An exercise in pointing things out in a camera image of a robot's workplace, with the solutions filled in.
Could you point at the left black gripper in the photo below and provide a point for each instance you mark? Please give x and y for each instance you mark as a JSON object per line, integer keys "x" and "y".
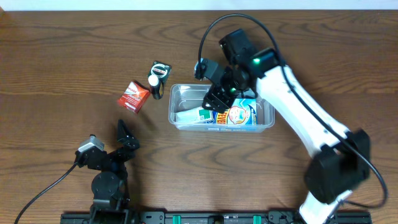
{"x": 115, "y": 155}

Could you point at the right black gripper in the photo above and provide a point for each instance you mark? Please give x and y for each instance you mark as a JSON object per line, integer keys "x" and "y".
{"x": 219, "y": 91}

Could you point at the white blue Panadol box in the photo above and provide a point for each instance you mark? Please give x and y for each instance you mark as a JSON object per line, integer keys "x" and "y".
{"x": 195, "y": 115}

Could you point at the blue Kool Fever box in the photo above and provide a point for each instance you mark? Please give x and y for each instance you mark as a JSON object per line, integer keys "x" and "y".
{"x": 242, "y": 112}

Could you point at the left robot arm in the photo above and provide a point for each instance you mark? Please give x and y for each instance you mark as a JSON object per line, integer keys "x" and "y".
{"x": 110, "y": 187}

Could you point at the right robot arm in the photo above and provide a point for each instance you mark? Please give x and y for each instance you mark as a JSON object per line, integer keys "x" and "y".
{"x": 340, "y": 157}

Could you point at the clear plastic container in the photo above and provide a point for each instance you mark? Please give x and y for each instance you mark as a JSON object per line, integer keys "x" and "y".
{"x": 188, "y": 96}

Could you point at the red Panadol box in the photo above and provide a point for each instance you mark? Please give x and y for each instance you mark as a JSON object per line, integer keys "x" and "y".
{"x": 134, "y": 97}

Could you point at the dark green small box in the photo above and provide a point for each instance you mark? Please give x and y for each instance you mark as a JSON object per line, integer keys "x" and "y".
{"x": 161, "y": 70}

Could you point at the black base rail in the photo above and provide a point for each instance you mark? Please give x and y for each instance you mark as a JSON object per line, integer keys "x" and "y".
{"x": 275, "y": 217}

